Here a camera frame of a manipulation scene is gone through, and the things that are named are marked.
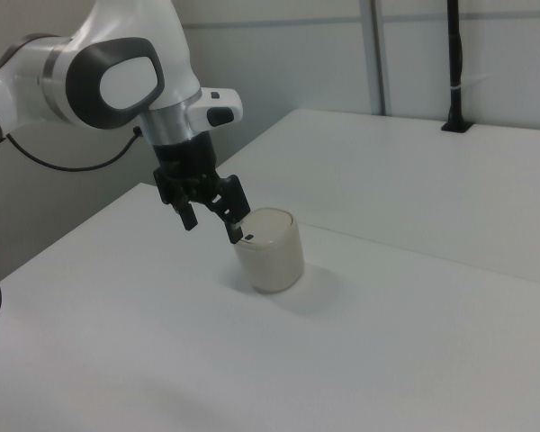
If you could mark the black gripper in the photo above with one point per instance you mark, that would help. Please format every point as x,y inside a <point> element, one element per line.
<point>186,159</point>

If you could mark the small white trash can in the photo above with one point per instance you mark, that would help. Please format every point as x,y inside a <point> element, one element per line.
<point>272,263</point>

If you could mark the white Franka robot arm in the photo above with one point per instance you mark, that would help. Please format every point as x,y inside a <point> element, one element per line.
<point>117,49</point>

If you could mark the black pole with base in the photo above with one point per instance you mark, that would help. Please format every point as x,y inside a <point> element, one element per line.
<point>455,54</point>

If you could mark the grey partition frame post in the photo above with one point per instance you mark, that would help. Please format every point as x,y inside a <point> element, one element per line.
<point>380,54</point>

